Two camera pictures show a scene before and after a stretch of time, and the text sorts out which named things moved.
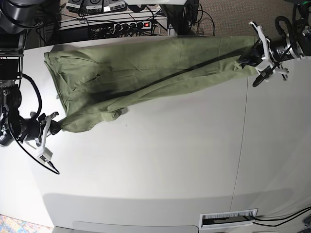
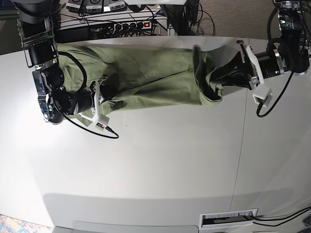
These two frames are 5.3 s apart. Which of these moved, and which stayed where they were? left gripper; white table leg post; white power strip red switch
Moved: left gripper
Stayed: white power strip red switch; white table leg post
